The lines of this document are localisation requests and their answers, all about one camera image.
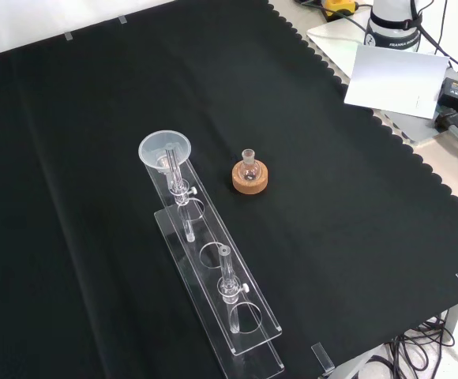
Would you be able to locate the grey table leg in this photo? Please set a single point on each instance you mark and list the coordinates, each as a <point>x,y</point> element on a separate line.
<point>455,321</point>

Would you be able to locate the grey tape piece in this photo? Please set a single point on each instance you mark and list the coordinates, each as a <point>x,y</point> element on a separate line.
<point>122,19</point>
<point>68,36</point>

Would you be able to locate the yellow stop button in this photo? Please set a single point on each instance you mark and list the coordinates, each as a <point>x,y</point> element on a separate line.
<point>339,6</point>

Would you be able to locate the black cloth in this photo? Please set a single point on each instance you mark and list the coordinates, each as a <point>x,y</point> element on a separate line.
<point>94,197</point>

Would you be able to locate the clear plastic funnel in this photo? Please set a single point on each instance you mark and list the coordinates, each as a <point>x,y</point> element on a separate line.
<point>150,151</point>

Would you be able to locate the small glass round-bottom flask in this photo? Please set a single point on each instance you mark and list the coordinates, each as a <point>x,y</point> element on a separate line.
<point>248,167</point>

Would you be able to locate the grey metal base plate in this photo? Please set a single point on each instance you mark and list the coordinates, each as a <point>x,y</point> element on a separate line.
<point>329,35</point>

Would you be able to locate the pale board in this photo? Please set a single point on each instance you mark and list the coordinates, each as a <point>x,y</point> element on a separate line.
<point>395,79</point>

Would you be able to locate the clear acrylic funnel stand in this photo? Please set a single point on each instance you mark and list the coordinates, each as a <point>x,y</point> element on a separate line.
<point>252,302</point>

